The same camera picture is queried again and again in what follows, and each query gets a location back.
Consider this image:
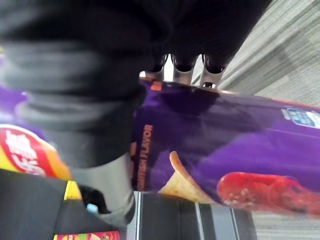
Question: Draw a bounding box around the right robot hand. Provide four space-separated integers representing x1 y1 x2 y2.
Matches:
0 0 272 227

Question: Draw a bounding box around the purple potato chips bag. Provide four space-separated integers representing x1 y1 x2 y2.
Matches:
0 46 320 221

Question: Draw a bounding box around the colourful red gum pack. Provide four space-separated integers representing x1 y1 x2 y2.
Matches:
53 230 121 240

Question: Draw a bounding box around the yellow snack package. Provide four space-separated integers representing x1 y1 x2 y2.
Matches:
63 179 83 202

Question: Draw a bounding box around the light blue small item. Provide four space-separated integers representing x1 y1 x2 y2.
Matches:
85 203 99 217

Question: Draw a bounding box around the black storage bin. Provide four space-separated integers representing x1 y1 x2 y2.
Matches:
0 168 259 240

